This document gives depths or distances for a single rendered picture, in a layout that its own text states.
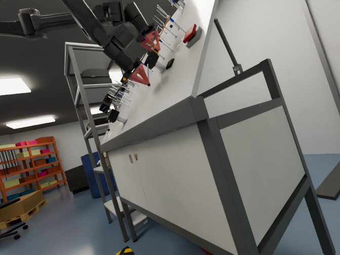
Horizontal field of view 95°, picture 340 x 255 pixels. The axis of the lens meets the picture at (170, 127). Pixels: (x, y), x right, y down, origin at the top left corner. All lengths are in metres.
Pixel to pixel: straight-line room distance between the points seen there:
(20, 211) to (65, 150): 4.55
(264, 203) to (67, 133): 8.46
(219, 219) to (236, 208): 0.09
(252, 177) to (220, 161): 0.16
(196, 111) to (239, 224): 0.32
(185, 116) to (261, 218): 0.39
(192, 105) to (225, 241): 0.41
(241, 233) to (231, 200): 0.09
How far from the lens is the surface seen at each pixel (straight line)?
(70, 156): 8.60
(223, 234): 0.58
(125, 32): 0.70
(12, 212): 4.53
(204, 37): 0.59
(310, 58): 2.52
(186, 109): 0.41
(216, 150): 0.44
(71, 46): 1.84
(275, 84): 0.93
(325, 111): 2.52
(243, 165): 0.53
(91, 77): 1.80
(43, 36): 0.97
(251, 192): 0.56
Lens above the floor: 0.79
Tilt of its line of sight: 2 degrees up
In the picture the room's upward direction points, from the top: 17 degrees counter-clockwise
